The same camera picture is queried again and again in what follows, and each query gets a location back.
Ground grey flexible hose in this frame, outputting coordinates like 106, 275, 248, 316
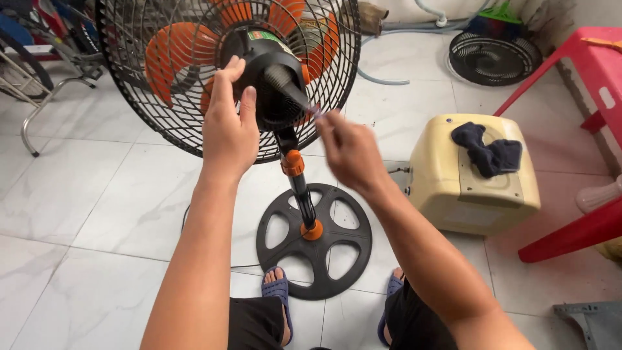
357, 19, 469, 86

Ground person's right hand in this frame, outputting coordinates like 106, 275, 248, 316
315, 109, 390, 196

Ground black fan grille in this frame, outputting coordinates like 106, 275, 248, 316
448, 30, 543, 87

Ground white pipe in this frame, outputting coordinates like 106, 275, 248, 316
414, 0, 449, 28

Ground grey metal bracket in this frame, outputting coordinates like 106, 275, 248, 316
553, 301, 622, 350

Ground chrome metal frame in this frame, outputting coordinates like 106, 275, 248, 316
0, 49, 105, 158

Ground blue slipper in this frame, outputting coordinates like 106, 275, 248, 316
377, 272, 405, 347
261, 266, 294, 347

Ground person's black shorts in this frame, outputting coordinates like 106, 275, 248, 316
227, 281, 458, 350

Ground black and orange fan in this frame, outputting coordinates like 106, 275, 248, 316
95, 0, 373, 300

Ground bicycle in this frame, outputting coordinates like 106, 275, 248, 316
0, 0, 106, 103

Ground red plastic table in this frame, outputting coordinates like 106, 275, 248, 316
493, 27, 622, 263

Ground orange plastic tool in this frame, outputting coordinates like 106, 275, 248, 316
581, 37, 622, 53

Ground person's left hand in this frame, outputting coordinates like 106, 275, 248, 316
202, 55, 261, 184

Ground green broom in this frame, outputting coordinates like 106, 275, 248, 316
469, 1, 525, 41

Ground cream plastic appliance box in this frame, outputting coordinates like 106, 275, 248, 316
402, 114, 541, 236

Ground dark blue cloth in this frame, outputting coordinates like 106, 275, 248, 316
451, 122, 523, 179

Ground white ribbed vase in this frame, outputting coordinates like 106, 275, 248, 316
576, 175, 622, 215

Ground black power cord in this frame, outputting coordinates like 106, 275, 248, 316
181, 204, 265, 269

